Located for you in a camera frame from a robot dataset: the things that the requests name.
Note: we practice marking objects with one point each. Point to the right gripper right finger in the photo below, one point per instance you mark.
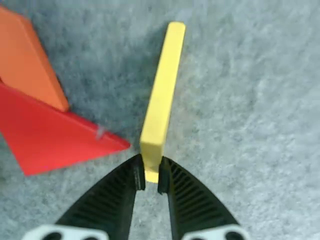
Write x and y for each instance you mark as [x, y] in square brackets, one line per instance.
[192, 200]

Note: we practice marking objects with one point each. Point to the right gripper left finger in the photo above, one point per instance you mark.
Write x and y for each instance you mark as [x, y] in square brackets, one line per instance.
[107, 200]

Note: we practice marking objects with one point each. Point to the yellow tangram piece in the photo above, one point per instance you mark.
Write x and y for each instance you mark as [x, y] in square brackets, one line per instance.
[162, 95]

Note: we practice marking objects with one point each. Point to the red tangram triangle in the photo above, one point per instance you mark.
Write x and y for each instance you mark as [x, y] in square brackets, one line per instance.
[50, 140]

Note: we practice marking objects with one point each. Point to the orange tangram piece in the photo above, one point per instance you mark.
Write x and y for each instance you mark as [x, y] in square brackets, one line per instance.
[22, 60]

